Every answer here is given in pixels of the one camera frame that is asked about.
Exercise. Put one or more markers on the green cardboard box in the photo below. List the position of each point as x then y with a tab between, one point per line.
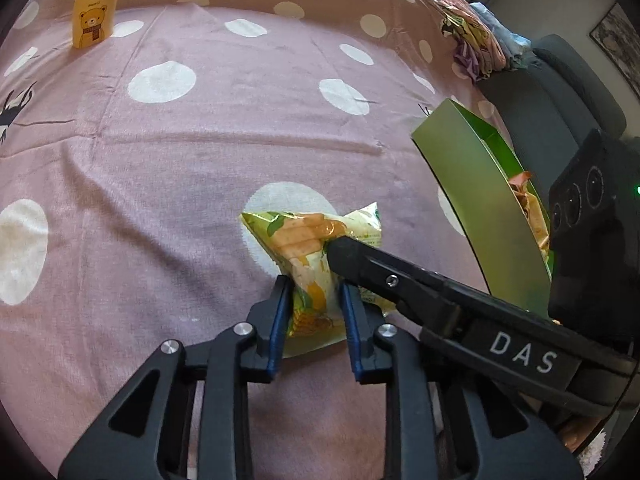
480	195

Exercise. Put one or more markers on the pink polka dot blanket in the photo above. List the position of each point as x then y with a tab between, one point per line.
200	160

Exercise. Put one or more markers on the yellow bear pouch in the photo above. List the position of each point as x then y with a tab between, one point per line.
92	15

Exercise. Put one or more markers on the orange snack bag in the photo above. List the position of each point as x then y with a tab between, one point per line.
522	187

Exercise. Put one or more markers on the grey sofa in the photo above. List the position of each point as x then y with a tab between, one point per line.
565	85

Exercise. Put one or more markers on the yellow green snack bag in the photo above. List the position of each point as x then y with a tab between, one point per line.
300	245

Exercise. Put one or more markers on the pile of folded clothes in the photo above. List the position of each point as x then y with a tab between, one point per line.
480	35

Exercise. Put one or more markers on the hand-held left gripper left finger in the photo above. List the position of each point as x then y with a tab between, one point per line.
280	330

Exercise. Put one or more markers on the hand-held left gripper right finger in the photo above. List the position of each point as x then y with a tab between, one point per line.
350	335

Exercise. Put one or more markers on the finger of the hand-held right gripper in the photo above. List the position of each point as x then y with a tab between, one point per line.
380	275

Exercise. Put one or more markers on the framed landscape painting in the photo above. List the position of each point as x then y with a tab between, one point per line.
620	45

